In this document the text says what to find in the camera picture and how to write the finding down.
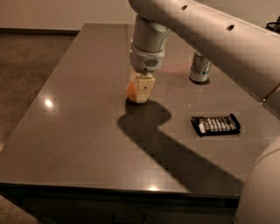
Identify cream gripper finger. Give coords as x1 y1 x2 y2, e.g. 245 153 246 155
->
135 73 155 103
129 68 141 87

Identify orange fruit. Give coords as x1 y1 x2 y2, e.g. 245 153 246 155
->
126 81 137 102

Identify green silver 7up can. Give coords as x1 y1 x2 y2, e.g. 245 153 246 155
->
190 51 212 83

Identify black snack bar wrapper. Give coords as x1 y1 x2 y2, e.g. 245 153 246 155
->
191 114 241 137

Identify grey table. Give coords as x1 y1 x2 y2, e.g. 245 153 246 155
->
0 24 280 224

